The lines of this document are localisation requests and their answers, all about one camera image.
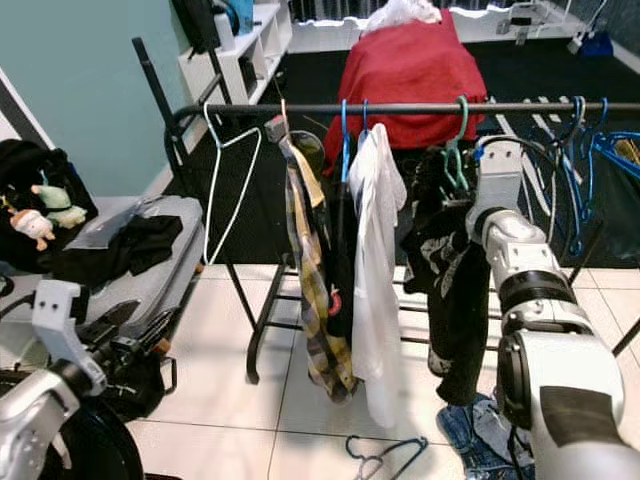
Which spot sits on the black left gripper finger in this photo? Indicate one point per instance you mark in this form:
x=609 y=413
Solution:
x=115 y=320
x=160 y=338

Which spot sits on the black white print t-shirt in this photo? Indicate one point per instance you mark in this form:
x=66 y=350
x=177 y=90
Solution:
x=450 y=290

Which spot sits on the teal plastic hanger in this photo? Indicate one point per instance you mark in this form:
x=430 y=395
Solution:
x=464 y=125

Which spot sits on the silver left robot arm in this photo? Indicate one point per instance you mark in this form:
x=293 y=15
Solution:
x=40 y=420

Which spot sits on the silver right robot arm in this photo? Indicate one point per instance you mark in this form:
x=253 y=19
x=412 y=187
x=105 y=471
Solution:
x=540 y=270

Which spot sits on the white thin hanger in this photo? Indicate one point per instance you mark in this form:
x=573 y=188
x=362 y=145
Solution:
x=220 y=143

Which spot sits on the peach hanger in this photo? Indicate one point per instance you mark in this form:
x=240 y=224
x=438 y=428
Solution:
x=284 y=118

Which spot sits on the dark teal hanger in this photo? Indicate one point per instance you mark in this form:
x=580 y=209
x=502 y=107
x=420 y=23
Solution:
x=405 y=445

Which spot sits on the thin blue hanger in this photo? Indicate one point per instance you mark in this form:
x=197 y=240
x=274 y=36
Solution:
x=346 y=145

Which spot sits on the crumpled black cloth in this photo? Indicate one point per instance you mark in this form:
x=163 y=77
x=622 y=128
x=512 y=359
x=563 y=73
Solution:
x=120 y=250

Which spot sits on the grey case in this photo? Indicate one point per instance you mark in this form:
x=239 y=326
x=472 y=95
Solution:
x=180 y=250

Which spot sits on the white orange plush toy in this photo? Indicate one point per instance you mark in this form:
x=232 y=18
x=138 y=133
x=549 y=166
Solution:
x=32 y=228

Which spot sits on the green white plush toy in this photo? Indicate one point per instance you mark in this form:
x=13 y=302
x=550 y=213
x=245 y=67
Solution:
x=60 y=205

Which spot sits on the yellow plaid shirt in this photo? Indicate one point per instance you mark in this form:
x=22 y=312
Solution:
x=315 y=300

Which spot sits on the black bag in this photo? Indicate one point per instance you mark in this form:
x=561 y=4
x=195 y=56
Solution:
x=25 y=165

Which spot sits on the black garment orange logo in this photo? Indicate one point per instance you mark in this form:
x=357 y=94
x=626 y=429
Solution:
x=342 y=250

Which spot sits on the white shirt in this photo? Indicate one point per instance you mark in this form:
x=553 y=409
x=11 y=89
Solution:
x=375 y=320

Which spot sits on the black backpack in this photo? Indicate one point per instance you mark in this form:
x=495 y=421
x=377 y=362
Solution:
x=198 y=25

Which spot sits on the white shelf unit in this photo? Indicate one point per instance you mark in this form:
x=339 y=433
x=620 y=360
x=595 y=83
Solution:
x=260 y=45

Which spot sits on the blue jeans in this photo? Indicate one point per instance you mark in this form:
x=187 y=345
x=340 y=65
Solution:
x=470 y=440

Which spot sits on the black metal clothes rack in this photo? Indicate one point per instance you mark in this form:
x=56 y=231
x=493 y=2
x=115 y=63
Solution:
x=410 y=106

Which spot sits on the red blanket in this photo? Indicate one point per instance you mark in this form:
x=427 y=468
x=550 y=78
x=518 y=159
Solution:
x=410 y=65

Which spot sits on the white cloth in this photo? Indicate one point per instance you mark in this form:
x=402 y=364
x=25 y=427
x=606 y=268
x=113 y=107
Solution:
x=405 y=14

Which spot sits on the dark green bin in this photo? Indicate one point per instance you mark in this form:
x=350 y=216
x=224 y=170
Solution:
x=615 y=220

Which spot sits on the small blue object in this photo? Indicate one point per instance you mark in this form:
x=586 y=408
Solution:
x=592 y=43

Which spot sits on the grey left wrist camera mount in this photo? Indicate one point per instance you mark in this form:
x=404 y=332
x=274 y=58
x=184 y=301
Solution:
x=60 y=320

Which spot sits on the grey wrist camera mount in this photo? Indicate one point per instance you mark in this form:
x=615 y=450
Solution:
x=495 y=185
x=60 y=320

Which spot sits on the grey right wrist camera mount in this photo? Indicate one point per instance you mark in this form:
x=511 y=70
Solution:
x=495 y=185

